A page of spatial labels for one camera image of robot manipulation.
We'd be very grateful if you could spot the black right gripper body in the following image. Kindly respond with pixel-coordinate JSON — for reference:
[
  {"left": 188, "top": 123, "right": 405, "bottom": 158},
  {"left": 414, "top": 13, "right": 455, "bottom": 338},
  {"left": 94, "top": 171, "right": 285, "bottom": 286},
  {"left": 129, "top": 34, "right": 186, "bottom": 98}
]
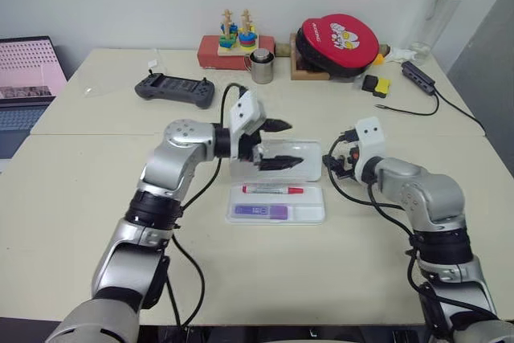
[{"left": 339, "top": 142, "right": 362, "bottom": 182}]

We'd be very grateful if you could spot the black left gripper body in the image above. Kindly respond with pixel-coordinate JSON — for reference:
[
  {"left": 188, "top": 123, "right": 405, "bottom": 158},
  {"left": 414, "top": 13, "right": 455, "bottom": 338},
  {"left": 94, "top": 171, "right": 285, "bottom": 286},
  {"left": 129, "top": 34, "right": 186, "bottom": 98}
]
[{"left": 237, "top": 116, "right": 269, "bottom": 166}]

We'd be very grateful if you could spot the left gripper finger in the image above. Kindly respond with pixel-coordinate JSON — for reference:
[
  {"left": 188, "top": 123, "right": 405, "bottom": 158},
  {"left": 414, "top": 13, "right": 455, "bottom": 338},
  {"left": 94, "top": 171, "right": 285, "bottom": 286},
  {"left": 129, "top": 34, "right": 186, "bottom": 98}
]
[
  {"left": 255, "top": 154, "right": 305, "bottom": 172},
  {"left": 263, "top": 117, "right": 294, "bottom": 134}
]

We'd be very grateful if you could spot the white marker with red cap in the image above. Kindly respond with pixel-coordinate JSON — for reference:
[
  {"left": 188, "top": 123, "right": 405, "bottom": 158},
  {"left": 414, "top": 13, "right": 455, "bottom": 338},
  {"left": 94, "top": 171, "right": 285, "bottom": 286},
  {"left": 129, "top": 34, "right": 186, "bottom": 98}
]
[{"left": 241, "top": 185, "right": 305, "bottom": 196}]

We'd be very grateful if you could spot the translucent white pencil case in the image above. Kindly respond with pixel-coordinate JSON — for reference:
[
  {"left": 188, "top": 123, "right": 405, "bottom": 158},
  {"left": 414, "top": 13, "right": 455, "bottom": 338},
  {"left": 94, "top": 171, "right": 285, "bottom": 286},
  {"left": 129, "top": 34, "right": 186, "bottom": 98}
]
[{"left": 224, "top": 138, "right": 326, "bottom": 227}]

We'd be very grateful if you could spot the stainless steel mug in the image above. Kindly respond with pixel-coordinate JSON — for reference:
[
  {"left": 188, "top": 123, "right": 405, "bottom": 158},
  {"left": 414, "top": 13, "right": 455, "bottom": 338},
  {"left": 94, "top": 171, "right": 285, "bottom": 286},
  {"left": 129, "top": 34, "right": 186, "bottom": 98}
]
[{"left": 243, "top": 52, "right": 277, "bottom": 84}]

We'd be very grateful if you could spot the brown wooden tray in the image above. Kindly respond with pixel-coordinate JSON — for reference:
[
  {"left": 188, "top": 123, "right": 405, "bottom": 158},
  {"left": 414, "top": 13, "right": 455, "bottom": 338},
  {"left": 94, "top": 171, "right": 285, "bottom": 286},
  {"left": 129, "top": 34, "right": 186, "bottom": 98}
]
[{"left": 289, "top": 32, "right": 335, "bottom": 82}]

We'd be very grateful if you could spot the yellow and black sponge block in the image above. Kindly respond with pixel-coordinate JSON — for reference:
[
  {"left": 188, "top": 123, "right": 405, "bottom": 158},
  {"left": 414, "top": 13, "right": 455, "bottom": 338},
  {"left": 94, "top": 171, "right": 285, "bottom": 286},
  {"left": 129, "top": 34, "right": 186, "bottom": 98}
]
[{"left": 372, "top": 77, "right": 393, "bottom": 99}]

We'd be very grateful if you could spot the dark grey game controller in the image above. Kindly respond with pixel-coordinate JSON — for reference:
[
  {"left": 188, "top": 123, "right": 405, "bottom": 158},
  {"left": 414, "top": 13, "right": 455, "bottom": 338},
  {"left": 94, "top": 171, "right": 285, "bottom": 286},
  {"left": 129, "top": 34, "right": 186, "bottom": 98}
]
[{"left": 133, "top": 72, "right": 217, "bottom": 111}]

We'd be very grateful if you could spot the red cardboard box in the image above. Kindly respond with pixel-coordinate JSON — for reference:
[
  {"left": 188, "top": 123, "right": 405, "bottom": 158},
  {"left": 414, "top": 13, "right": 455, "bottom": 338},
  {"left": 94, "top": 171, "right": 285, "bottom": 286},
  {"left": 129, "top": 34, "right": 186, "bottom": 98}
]
[{"left": 196, "top": 34, "right": 276, "bottom": 71}]

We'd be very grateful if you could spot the red cartoon print punch pad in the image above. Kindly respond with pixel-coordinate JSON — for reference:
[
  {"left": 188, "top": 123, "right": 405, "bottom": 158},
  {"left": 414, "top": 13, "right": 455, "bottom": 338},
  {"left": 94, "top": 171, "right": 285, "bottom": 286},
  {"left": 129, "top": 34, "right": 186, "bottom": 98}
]
[{"left": 294, "top": 13, "right": 381, "bottom": 80}]

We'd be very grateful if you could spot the crumpled white tissue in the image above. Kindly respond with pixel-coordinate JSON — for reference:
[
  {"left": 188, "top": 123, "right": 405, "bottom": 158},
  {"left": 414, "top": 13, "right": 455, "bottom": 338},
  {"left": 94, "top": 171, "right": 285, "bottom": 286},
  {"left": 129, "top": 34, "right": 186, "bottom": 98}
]
[{"left": 386, "top": 47, "right": 418, "bottom": 64}]

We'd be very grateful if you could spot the clear bottle with green lid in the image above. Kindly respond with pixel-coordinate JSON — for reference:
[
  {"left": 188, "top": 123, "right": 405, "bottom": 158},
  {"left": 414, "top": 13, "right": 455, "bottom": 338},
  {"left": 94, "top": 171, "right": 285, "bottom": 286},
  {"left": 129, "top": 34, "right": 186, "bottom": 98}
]
[{"left": 408, "top": 0, "right": 475, "bottom": 67}]

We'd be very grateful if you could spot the open laptop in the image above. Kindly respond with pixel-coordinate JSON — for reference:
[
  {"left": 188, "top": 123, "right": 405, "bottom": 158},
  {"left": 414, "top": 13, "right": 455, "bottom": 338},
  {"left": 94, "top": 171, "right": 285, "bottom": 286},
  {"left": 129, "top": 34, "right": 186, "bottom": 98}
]
[{"left": 0, "top": 35, "right": 69, "bottom": 160}]

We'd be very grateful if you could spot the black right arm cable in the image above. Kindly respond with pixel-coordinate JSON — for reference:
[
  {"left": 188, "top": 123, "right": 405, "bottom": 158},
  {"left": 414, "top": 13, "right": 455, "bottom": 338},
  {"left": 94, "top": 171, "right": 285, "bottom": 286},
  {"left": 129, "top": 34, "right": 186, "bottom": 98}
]
[{"left": 321, "top": 133, "right": 501, "bottom": 343}]

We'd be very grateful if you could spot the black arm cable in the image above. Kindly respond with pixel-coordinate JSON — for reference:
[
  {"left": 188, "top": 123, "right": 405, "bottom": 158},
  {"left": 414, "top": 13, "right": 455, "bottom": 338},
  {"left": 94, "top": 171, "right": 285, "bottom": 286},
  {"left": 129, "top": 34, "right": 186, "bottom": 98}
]
[
  {"left": 166, "top": 83, "right": 249, "bottom": 330},
  {"left": 321, "top": 133, "right": 501, "bottom": 343}
]

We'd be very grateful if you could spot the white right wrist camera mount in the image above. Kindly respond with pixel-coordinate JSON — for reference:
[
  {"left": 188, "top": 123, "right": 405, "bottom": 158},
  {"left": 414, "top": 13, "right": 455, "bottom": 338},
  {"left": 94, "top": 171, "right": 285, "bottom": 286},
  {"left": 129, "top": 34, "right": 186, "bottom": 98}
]
[{"left": 352, "top": 116, "right": 388, "bottom": 178}]

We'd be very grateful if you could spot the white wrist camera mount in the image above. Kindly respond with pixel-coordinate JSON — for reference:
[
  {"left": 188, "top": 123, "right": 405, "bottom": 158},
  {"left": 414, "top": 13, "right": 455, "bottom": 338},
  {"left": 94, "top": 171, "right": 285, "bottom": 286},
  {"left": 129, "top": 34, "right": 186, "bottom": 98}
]
[
  {"left": 352, "top": 116, "right": 388, "bottom": 178},
  {"left": 226, "top": 90, "right": 267, "bottom": 147}
]

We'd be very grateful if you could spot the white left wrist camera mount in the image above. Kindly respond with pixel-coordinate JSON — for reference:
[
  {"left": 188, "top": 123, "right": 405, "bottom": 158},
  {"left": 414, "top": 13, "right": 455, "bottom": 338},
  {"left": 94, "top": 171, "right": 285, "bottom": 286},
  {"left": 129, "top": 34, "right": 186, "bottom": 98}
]
[{"left": 226, "top": 90, "right": 267, "bottom": 147}]

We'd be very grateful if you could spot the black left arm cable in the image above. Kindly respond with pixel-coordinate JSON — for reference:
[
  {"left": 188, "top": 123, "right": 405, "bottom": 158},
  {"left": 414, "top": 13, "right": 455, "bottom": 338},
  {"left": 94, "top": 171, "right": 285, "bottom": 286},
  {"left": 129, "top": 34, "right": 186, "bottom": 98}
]
[{"left": 166, "top": 83, "right": 249, "bottom": 330}]

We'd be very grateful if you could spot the thin black loose cable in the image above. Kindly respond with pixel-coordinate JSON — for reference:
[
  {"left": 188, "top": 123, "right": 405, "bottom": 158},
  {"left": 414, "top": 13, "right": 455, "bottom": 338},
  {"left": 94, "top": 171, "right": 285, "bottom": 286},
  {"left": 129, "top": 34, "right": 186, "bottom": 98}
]
[{"left": 374, "top": 93, "right": 440, "bottom": 116}]

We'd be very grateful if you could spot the wooden ring stacking toy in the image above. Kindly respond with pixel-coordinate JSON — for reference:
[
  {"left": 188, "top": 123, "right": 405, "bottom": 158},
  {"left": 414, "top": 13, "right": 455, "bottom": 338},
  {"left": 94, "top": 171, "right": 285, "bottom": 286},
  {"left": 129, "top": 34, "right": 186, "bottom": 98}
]
[{"left": 217, "top": 7, "right": 260, "bottom": 58}]

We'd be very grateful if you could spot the black usb hub with cable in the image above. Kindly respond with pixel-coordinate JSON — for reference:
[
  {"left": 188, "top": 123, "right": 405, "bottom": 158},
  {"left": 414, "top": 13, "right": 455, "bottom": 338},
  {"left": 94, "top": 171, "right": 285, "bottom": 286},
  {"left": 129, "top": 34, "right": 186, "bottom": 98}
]
[{"left": 400, "top": 60, "right": 487, "bottom": 129}]

